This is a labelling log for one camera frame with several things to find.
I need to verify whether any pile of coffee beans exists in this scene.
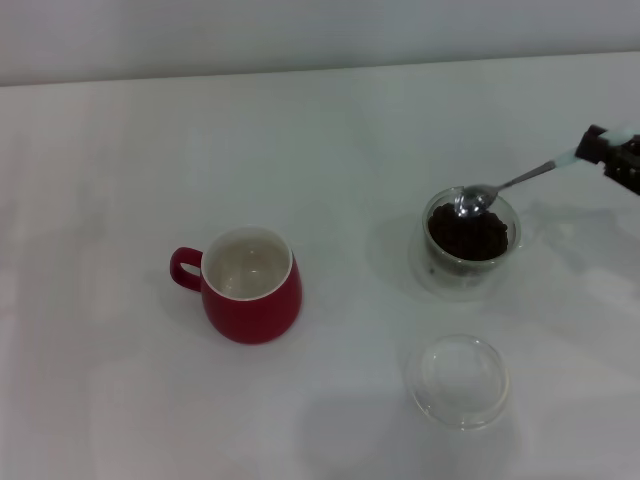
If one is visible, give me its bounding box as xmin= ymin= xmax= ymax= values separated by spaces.
xmin=427 ymin=202 xmax=510 ymax=262

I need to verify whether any metal spoon with blue handle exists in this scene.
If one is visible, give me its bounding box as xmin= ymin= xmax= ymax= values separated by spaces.
xmin=452 ymin=127 xmax=640 ymax=220

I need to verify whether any clear glass cup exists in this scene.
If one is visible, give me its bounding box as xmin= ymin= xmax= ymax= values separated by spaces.
xmin=421 ymin=185 xmax=544 ymax=289

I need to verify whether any small clear glass dish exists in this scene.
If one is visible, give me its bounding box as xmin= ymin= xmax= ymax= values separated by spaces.
xmin=404 ymin=333 xmax=511 ymax=432

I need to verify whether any clear glass saucer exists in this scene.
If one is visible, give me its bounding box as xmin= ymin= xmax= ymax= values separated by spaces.
xmin=407 ymin=219 xmax=526 ymax=303

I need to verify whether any red ceramic mug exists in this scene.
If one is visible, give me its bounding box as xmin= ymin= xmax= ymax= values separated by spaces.
xmin=169 ymin=224 xmax=303 ymax=345

